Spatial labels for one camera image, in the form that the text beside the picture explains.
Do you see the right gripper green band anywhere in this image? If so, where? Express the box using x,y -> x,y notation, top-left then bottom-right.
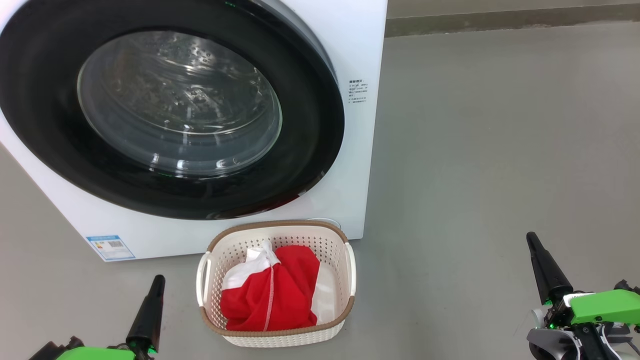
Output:
526,231 -> 640,331

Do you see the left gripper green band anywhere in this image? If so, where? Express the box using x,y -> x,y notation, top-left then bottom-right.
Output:
54,274 -> 166,360

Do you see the red and white garment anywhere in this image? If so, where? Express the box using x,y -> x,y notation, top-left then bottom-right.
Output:
220,239 -> 336,332

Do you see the dark grey round washer door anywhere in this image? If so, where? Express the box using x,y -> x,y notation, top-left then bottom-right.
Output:
0,0 -> 346,221

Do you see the cream perforated laundry basket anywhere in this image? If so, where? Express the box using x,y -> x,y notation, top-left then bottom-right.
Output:
196,220 -> 357,348

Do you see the white front-load washing machine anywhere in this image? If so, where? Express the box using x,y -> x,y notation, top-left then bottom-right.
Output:
0,0 -> 388,262

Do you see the blue energy label sticker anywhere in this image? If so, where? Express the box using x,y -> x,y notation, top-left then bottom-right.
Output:
86,235 -> 136,262

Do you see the grey skirting board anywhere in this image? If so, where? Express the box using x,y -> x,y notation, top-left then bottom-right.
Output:
385,4 -> 640,38

